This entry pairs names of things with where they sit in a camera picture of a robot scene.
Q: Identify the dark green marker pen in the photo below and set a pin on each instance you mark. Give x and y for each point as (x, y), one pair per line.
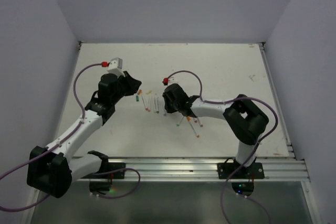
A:
(157, 104)

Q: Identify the yellow marker pen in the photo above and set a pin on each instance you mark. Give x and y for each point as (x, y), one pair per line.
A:
(154, 103)

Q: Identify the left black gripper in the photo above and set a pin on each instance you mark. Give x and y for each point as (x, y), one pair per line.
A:
(133, 84)

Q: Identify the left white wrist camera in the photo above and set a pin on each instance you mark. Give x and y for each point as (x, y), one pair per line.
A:
(115, 67)

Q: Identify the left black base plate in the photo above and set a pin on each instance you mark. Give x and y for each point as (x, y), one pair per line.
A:
(110, 167)

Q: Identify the peach marker pen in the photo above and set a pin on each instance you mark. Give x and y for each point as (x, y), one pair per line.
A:
(149, 102)

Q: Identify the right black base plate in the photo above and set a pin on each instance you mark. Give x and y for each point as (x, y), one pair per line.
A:
(226, 168)

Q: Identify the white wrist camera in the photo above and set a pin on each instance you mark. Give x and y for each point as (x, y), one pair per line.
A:
(115, 67)
(172, 81)

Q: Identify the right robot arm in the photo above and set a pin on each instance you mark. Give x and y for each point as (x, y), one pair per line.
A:
(247, 121)

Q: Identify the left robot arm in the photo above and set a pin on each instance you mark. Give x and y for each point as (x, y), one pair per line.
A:
(52, 169)

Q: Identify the light green marker pen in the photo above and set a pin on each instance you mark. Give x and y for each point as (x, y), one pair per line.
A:
(180, 121)

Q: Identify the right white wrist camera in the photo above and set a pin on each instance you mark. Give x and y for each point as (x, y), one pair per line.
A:
(172, 81)

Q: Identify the dark orange marker pen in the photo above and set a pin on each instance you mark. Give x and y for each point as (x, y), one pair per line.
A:
(190, 121)

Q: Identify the dark purple marker pen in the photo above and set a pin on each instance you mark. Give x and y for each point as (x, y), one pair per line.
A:
(161, 102)

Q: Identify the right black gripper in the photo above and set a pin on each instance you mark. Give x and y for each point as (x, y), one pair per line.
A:
(169, 109)

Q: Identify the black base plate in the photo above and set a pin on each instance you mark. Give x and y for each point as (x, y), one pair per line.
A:
(226, 168)
(110, 167)

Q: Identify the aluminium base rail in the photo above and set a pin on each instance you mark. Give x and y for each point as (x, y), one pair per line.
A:
(190, 170)

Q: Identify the magenta marker pen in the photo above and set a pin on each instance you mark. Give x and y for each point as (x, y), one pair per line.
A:
(199, 122)

